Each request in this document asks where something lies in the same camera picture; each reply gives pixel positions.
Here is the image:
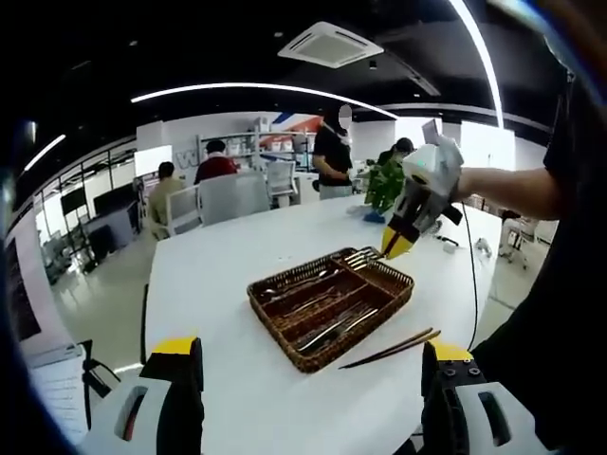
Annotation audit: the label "black tripod stand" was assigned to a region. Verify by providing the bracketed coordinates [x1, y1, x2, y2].
[80, 339, 120, 430]

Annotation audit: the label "wide black monitor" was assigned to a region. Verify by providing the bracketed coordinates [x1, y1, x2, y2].
[93, 182, 137, 212]

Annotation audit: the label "white storage shelves with boxes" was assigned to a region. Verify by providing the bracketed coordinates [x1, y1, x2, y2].
[196, 116, 319, 167]

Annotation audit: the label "white mesh office chair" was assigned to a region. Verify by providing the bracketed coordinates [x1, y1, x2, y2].
[265, 160, 299, 208]

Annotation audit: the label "long curved ceiling light strip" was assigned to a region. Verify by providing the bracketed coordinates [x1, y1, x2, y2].
[131, 82, 399, 119]

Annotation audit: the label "brown wooden chopstick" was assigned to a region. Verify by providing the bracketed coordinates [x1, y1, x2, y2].
[374, 330, 443, 357]
[337, 326, 435, 371]

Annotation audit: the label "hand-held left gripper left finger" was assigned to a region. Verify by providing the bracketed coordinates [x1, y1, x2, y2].
[78, 337, 205, 455]

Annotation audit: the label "black television on stand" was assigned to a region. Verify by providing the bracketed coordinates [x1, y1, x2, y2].
[60, 189, 86, 214]

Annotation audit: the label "white ceiling air conditioner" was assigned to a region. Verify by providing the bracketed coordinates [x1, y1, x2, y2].
[277, 21, 385, 69]

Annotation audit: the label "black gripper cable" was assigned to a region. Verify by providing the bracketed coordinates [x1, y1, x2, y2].
[445, 206, 478, 350]

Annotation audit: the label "silver spoon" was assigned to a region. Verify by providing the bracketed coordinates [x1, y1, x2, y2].
[259, 268, 343, 304]

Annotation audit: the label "white wall screen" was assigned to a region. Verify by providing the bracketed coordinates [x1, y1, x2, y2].
[134, 144, 173, 177]

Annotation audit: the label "small black and white device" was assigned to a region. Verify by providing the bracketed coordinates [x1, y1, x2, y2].
[434, 234, 461, 255]

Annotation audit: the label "green potted plant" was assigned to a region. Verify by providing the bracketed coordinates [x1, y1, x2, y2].
[364, 158, 409, 214]

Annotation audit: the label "white laptop computer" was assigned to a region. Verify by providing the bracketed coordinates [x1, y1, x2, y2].
[3, 212, 92, 449]

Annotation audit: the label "person's black shirt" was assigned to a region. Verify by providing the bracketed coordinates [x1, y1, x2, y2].
[473, 70, 607, 451]

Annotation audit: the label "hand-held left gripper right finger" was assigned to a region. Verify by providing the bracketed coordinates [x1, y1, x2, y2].
[419, 341, 546, 455]

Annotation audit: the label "brown wicker utensil storage tray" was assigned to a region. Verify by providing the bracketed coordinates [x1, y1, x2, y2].
[246, 246, 415, 374]

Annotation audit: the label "silver table knife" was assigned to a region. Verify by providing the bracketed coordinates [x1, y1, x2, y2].
[297, 307, 380, 353]

